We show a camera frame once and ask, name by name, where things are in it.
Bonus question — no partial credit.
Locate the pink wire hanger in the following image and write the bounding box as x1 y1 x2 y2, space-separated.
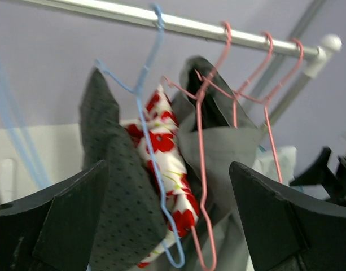
232 32 304 183
195 31 274 129
162 21 232 271

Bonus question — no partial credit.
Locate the plain grey skirt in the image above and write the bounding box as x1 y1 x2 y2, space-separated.
172 56 262 270

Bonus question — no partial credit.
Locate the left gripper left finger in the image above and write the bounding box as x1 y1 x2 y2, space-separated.
0 161 108 271

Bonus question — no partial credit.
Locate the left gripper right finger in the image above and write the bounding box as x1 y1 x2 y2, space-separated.
229 161 346 271

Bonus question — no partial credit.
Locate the blue wire hanger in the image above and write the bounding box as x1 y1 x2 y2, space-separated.
94 3 186 269
0 64 52 190

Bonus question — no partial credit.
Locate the red poppy white skirt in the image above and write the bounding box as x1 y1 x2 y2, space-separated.
125 84 199 268

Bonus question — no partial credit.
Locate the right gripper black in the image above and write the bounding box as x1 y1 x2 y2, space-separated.
290 147 346 207

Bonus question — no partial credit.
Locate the dark grey dotted skirt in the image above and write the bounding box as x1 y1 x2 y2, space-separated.
80 68 167 270

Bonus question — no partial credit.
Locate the clothes rack silver white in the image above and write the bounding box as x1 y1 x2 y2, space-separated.
21 1 342 124

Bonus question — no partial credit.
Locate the right frame post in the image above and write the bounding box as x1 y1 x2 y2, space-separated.
246 1 328 98

